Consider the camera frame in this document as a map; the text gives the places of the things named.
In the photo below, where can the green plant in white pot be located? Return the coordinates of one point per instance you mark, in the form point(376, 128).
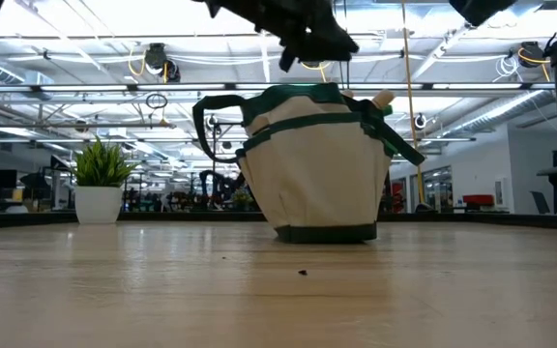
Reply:
point(98, 205)

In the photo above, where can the framed wall picture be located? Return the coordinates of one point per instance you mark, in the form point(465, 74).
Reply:
point(500, 192)

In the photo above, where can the silver spiral air duct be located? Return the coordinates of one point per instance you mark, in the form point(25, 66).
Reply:
point(501, 113)
point(3, 72)

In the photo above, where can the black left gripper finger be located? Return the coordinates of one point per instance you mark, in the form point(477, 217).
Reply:
point(331, 54)
point(339, 36)

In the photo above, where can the black table frame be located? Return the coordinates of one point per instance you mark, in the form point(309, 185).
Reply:
point(186, 217)

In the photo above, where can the red box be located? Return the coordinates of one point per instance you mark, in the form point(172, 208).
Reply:
point(477, 200)

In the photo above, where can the beige gardening bag green trim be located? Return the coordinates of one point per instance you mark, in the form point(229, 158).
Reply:
point(317, 183)

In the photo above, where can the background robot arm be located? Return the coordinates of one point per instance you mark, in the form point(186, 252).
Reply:
point(215, 183)

